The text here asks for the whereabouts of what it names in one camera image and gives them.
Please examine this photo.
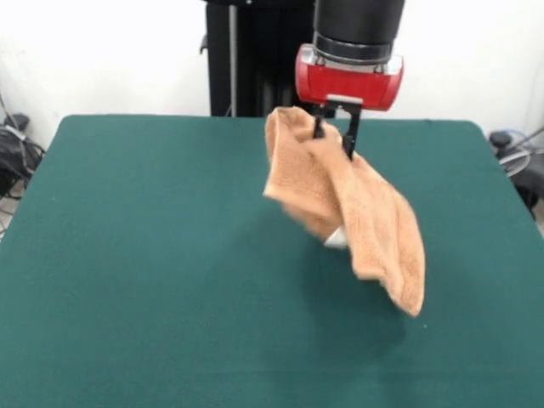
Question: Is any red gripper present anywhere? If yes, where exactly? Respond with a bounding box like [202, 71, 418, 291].
[294, 50, 405, 162]

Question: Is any orange terry towel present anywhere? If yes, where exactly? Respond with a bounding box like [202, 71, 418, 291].
[262, 105, 427, 319]

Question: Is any black stand base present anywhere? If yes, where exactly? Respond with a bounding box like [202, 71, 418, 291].
[0, 112, 46, 199]
[488, 127, 544, 209]

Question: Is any dark green table cloth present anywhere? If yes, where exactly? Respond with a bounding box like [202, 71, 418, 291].
[0, 113, 544, 408]

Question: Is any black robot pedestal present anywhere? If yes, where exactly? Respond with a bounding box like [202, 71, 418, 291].
[197, 0, 320, 118]

